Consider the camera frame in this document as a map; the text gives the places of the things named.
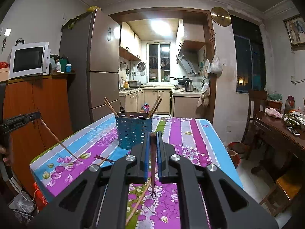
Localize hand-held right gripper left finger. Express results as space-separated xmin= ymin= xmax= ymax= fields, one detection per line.
xmin=36 ymin=131 xmax=151 ymax=229

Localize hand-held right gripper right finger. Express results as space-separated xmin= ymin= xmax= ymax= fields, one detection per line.
xmin=156 ymin=131 xmax=280 ymax=229

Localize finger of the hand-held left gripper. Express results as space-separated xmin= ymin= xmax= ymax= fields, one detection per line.
xmin=0 ymin=111 xmax=41 ymax=131

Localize dark brown chopstick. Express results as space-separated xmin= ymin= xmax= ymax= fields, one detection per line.
xmin=149 ymin=132 xmax=156 ymax=194

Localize blue perforated utensil holder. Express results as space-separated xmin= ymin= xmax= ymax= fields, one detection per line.
xmin=115 ymin=112 xmax=154 ymax=150

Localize person's left hand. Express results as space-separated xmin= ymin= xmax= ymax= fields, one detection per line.
xmin=0 ymin=146 xmax=11 ymax=167

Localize orange wooden cabinet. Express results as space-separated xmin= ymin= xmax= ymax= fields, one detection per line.
xmin=0 ymin=72 xmax=75 ymax=196

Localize floral striped tablecloth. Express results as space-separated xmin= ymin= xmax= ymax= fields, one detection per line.
xmin=30 ymin=113 xmax=243 ymax=229

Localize beige box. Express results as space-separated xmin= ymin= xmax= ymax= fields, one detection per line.
xmin=0 ymin=67 xmax=10 ymax=82

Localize beige kitchen base cabinets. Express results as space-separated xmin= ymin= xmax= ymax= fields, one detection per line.
xmin=119 ymin=88 xmax=202 ymax=119

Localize white microwave oven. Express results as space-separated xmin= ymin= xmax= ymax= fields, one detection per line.
xmin=9 ymin=42 xmax=51 ymax=80

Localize red plastic bag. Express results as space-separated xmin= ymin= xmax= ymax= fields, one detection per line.
xmin=33 ymin=182 xmax=48 ymax=212

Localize clear plastic bag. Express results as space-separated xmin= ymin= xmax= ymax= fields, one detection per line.
xmin=8 ymin=191 xmax=39 ymax=220

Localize red plastic basins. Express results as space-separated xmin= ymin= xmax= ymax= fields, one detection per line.
xmin=227 ymin=142 xmax=248 ymax=170

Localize hanging cloth bags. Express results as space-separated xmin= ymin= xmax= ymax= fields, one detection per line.
xmin=197 ymin=60 xmax=211 ymax=108

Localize black wok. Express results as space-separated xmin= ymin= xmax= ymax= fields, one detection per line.
xmin=170 ymin=76 xmax=193 ymax=84

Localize barred kitchen window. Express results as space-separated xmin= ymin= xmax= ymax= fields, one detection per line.
xmin=147 ymin=43 xmax=172 ymax=83

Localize steel range hood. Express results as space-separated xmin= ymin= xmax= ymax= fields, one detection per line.
xmin=176 ymin=48 xmax=200 ymax=75

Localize brown refrigerator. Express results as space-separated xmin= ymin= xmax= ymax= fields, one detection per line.
xmin=59 ymin=8 xmax=121 ymax=124

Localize white hanging plastic bag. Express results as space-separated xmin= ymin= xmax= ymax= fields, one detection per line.
xmin=210 ymin=55 xmax=223 ymax=74

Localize dried plant bundle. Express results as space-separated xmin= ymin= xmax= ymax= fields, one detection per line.
xmin=61 ymin=5 xmax=105 ymax=30

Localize dark wooden chair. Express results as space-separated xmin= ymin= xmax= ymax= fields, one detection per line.
xmin=242 ymin=90 xmax=269 ymax=161

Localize dark wooden side table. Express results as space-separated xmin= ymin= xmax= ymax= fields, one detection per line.
xmin=250 ymin=111 xmax=305 ymax=180

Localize pink cloth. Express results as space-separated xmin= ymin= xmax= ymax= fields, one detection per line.
xmin=264 ymin=108 xmax=284 ymax=119

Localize green plastic bags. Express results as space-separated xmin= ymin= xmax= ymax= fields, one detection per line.
xmin=267 ymin=93 xmax=283 ymax=102

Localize orange wooden stool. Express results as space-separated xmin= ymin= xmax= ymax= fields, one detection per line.
xmin=259 ymin=169 xmax=305 ymax=216

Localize ceiling light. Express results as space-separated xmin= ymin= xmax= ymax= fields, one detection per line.
xmin=151 ymin=19 xmax=171 ymax=35

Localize dark window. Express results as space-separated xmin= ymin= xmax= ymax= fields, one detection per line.
xmin=231 ymin=15 xmax=266 ymax=94

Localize white smartphone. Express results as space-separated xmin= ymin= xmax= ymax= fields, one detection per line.
xmin=285 ymin=126 xmax=301 ymax=136

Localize glass jar with lid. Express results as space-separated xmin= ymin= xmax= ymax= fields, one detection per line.
xmin=284 ymin=96 xmax=296 ymax=112

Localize framed elephant picture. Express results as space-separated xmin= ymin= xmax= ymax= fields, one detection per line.
xmin=283 ymin=14 xmax=305 ymax=50

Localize beige wall cabinet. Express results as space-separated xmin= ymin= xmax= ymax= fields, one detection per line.
xmin=176 ymin=20 xmax=207 ymax=52
xmin=119 ymin=23 xmax=142 ymax=61

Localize round gold wall plate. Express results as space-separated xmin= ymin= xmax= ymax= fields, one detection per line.
xmin=210 ymin=7 xmax=231 ymax=27

